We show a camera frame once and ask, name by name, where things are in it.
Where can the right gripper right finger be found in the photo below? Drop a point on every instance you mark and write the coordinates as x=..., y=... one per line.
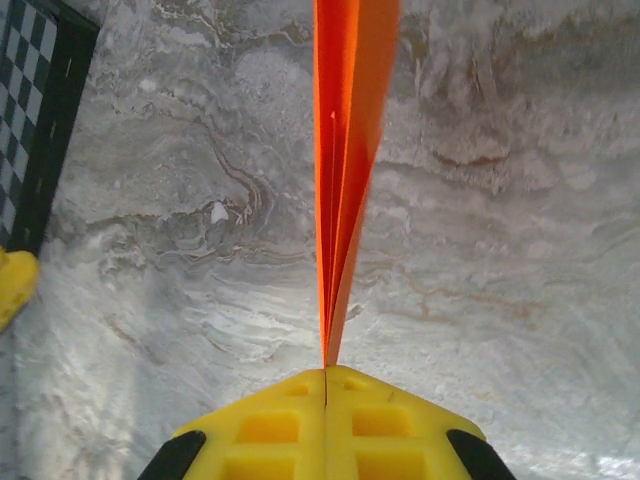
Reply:
x=400, y=440

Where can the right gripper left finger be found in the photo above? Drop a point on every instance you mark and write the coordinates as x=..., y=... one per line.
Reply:
x=265, y=440

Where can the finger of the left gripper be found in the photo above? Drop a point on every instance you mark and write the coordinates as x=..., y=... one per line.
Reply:
x=15, y=285

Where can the black white checkerboard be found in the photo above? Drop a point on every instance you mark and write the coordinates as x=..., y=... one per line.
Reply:
x=30, y=125

